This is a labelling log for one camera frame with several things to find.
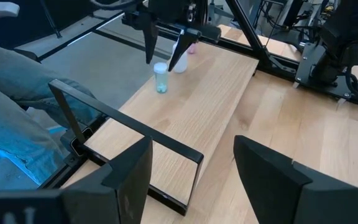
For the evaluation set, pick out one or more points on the teal bottle with white cap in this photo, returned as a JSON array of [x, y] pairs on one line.
[[161, 79]]

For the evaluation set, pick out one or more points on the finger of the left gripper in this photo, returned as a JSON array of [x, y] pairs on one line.
[[151, 37], [185, 42]]

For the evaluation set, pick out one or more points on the white translucent medicine bottle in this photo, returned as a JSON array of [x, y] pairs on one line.
[[182, 63]]

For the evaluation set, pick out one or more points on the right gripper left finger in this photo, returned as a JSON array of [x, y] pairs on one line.
[[120, 186]]

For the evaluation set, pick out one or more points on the black aluminium table frame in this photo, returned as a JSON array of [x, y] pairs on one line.
[[248, 31]]

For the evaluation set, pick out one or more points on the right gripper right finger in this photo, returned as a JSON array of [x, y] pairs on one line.
[[278, 186]]

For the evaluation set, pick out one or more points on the person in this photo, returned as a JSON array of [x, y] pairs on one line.
[[11, 109]]

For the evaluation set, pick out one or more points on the pink bottle with white cap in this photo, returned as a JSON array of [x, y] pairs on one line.
[[192, 49]]

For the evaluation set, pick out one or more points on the black stand leg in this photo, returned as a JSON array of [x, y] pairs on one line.
[[51, 18]]

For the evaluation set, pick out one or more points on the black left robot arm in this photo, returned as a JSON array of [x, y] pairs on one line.
[[337, 46]]

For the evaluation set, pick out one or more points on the black shelf divider frame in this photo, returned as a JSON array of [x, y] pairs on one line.
[[129, 119]]

